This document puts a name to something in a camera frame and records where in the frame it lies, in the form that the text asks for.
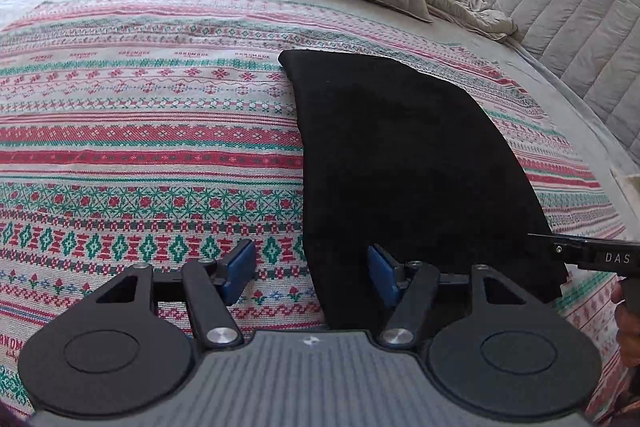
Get crumpled beige cloth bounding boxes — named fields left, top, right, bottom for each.
left=422, top=0, right=519, bottom=42

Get patterned red green blanket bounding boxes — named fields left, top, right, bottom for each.
left=0, top=0, right=632, bottom=419

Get person's right hand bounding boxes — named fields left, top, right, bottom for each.
left=611, top=281, right=640, bottom=400

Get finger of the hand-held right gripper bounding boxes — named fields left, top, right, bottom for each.
left=526, top=233, right=568, bottom=254

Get black pants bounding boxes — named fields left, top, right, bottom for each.
left=277, top=49, right=570, bottom=333

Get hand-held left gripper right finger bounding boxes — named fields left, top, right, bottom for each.
left=367, top=244, right=539, bottom=351

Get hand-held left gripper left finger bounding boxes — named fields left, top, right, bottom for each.
left=92, top=239, right=258, bottom=351

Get grey quilted headboard cover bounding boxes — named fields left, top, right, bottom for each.
left=452, top=0, right=640, bottom=136

